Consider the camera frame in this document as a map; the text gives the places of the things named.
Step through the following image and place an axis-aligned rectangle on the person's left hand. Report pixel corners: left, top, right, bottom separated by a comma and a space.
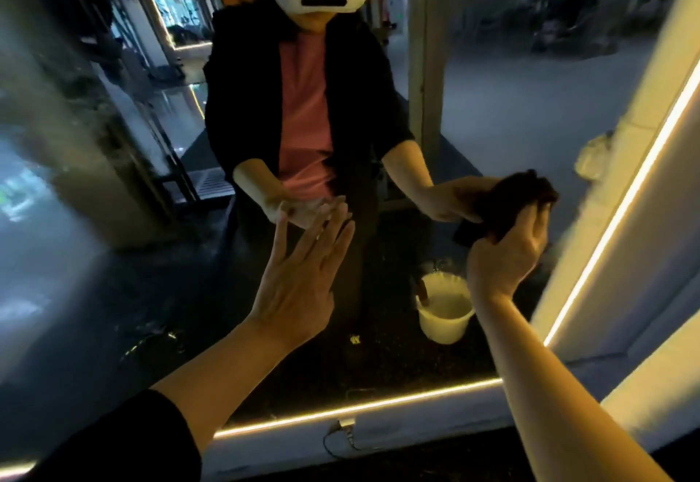
245, 201, 358, 351

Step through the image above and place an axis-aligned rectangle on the large wall mirror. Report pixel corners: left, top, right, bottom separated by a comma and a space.
0, 0, 700, 469

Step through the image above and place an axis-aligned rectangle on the dark brown cleaning cloth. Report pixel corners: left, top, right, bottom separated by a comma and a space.
453, 169, 561, 249

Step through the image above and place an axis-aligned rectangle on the white round pillar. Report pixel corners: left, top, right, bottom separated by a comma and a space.
597, 310, 700, 456

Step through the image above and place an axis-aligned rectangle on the person's right forearm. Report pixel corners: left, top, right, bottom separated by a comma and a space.
475, 290, 676, 482

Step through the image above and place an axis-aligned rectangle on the person's left forearm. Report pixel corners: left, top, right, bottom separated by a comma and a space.
151, 317, 321, 458

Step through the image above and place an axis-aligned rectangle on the person's right hand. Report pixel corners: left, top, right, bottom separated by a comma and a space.
464, 201, 555, 307

